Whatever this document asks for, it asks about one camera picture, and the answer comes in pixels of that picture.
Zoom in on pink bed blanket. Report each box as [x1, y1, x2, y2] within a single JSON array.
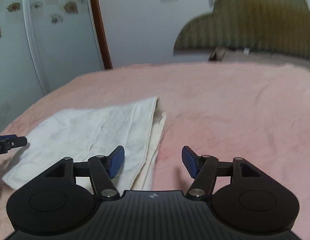
[[4, 63, 310, 239]]

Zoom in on white floral wardrobe door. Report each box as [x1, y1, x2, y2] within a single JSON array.
[[0, 0, 104, 132]]

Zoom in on brown wooden door frame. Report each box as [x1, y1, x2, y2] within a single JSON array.
[[90, 0, 113, 70]]

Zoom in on olive upholstered headboard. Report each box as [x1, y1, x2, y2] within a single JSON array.
[[173, 0, 310, 60]]

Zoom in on white textured pants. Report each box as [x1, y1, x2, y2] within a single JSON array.
[[2, 97, 166, 192]]

